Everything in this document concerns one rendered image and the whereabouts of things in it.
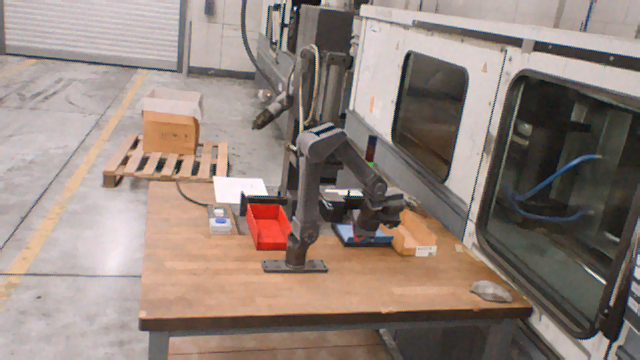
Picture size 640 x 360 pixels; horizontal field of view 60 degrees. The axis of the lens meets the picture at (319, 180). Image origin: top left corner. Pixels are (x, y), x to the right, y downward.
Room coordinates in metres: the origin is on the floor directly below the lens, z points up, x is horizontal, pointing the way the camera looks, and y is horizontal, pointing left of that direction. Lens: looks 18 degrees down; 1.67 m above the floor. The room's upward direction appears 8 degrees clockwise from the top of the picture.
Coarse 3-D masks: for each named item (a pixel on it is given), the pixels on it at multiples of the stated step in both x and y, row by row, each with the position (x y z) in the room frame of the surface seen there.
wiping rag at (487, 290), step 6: (480, 282) 1.54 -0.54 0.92; (486, 282) 1.54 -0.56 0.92; (492, 282) 1.55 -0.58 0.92; (474, 288) 1.51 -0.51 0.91; (480, 288) 1.50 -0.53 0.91; (486, 288) 1.50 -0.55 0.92; (492, 288) 1.50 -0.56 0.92; (498, 288) 1.51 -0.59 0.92; (504, 288) 1.52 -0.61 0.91; (480, 294) 1.48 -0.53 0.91; (486, 294) 1.48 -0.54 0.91; (492, 294) 1.47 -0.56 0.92; (498, 294) 1.48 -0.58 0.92; (504, 294) 1.48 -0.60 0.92; (510, 294) 1.50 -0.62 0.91; (498, 300) 1.46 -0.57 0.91; (504, 300) 1.47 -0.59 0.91; (510, 300) 1.47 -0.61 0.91
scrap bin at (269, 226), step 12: (252, 216) 1.71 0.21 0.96; (264, 216) 1.83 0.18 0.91; (276, 216) 1.84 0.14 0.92; (252, 228) 1.68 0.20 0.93; (264, 228) 1.75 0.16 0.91; (276, 228) 1.76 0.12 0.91; (288, 228) 1.68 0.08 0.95; (264, 240) 1.65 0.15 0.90; (276, 240) 1.66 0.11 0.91; (288, 240) 1.67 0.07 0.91
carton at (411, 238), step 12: (408, 216) 1.93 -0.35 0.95; (384, 228) 1.85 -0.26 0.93; (396, 228) 1.76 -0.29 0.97; (408, 228) 1.92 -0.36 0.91; (420, 228) 1.83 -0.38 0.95; (396, 240) 1.74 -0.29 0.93; (408, 240) 1.82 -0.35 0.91; (420, 240) 1.82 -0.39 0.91; (432, 240) 1.74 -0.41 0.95; (408, 252) 1.70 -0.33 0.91; (420, 252) 1.71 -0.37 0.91; (432, 252) 1.72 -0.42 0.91
